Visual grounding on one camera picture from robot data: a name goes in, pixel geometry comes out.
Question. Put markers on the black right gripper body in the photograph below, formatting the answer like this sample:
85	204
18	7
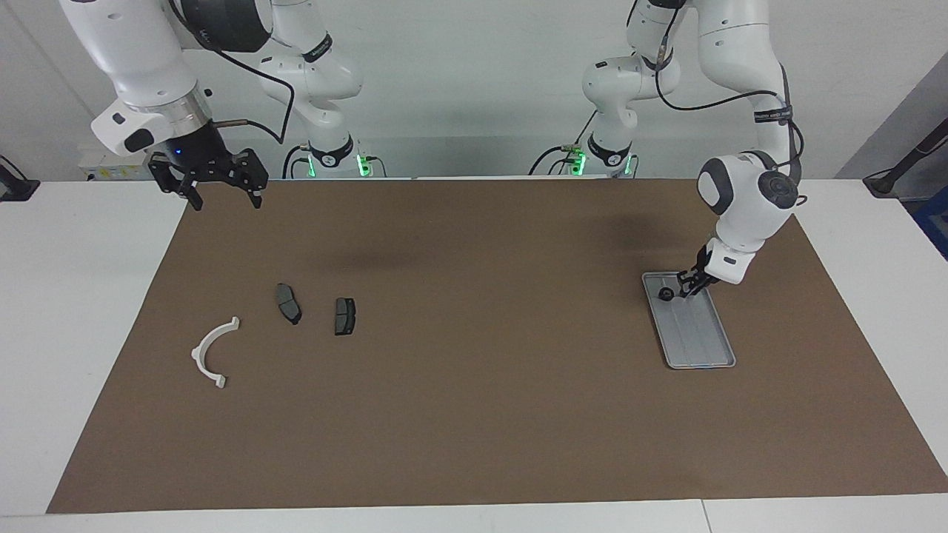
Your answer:
194	152

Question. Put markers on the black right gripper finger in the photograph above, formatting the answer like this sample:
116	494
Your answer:
172	176
253	178

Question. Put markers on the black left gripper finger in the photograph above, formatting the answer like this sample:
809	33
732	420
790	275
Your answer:
686	283
700	285

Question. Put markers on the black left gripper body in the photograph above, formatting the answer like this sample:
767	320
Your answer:
703	268

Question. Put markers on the large black bearing gear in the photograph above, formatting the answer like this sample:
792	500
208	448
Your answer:
666	294

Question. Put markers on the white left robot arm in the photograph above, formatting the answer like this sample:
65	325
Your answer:
740	207

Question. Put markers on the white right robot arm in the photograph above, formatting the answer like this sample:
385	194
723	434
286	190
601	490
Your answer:
148	66

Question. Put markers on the silver metal tray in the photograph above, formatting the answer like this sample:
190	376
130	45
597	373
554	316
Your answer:
700	333

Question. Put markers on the white box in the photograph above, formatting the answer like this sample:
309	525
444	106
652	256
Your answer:
92	169

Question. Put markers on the long dark grey brake pad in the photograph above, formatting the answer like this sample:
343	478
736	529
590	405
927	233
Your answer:
287	303

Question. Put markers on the short dark grey brake pad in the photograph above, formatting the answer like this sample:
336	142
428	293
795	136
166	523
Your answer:
344	317

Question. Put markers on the blue object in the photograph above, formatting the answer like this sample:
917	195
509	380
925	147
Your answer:
935	226

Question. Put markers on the brown table mat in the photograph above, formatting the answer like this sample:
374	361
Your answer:
474	414

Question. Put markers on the black clamp mount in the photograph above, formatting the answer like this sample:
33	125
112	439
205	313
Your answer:
15	186

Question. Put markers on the white curved plastic bracket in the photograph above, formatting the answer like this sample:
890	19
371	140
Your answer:
198	355

